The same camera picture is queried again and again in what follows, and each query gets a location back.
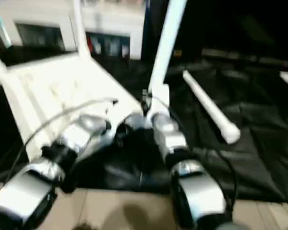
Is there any white plastic table top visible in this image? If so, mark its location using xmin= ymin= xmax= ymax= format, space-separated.
xmin=0 ymin=51 xmax=147 ymax=163

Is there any black box with gold label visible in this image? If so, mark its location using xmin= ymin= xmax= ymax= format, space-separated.
xmin=144 ymin=0 xmax=204 ymax=63

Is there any white cabinet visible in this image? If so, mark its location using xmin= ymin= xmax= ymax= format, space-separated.
xmin=0 ymin=0 xmax=147 ymax=59

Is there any dark left robot foot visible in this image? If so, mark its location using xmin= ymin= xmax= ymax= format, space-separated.
xmin=74 ymin=222 xmax=94 ymax=230

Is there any black rod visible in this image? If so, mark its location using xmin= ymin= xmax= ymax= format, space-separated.
xmin=201 ymin=49 xmax=288 ymax=69

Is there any black mat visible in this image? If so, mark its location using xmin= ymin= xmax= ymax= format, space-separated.
xmin=0 ymin=45 xmax=288 ymax=202

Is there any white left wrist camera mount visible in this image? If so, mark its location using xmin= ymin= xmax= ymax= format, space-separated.
xmin=102 ymin=100 xmax=127 ymax=131

